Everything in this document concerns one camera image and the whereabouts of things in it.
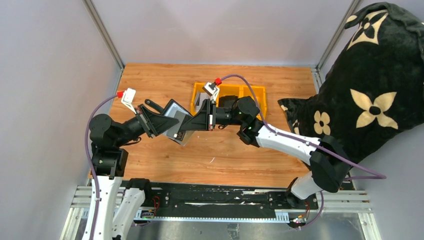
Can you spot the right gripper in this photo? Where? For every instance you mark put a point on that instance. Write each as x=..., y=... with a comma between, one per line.
x=203, y=121

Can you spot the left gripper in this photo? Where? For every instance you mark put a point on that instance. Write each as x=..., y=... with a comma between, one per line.
x=157, y=123

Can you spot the black leather card holder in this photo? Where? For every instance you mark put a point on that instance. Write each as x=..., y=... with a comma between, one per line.
x=176, y=116

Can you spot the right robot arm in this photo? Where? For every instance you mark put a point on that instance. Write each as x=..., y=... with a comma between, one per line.
x=321, y=155

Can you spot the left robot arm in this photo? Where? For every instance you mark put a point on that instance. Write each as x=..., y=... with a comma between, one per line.
x=106, y=219

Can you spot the black cards in bin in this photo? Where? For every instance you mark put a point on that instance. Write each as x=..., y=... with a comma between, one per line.
x=227, y=101

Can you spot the yellow three-compartment bin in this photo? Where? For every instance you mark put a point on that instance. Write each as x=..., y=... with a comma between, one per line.
x=234, y=89

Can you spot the black floral blanket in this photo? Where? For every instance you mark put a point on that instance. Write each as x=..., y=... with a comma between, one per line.
x=375, y=88

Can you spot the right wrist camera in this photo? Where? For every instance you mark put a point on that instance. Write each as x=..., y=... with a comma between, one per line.
x=211, y=89

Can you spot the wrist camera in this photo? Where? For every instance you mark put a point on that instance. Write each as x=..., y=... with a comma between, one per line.
x=211, y=89
x=127, y=99

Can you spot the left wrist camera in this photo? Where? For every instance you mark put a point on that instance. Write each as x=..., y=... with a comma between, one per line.
x=127, y=99

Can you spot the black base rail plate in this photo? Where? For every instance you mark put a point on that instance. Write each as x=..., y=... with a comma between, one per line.
x=203, y=201

